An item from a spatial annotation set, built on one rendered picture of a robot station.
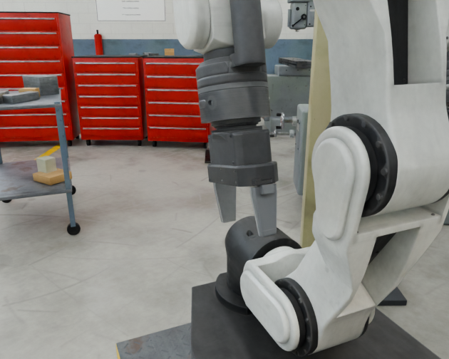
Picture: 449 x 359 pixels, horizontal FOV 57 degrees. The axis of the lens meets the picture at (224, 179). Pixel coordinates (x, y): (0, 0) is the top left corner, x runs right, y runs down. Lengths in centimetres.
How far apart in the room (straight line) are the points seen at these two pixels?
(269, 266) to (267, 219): 40
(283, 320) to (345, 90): 41
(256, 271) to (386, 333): 33
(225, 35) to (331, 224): 28
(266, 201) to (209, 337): 52
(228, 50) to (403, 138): 24
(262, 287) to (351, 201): 33
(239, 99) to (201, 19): 10
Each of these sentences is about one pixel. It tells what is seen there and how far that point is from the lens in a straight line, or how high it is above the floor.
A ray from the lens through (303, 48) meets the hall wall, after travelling 922.
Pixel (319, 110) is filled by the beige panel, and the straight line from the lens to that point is 185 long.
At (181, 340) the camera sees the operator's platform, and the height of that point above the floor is 40.
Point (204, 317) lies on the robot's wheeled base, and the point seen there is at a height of 57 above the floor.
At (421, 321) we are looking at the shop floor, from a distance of 210.
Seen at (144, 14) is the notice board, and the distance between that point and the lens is 919.
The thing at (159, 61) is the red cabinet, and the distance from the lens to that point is 463.
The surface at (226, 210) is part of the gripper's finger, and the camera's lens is 58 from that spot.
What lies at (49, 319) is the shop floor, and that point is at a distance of 207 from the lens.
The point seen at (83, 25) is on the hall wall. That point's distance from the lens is 947.
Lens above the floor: 117
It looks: 19 degrees down
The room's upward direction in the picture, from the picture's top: straight up
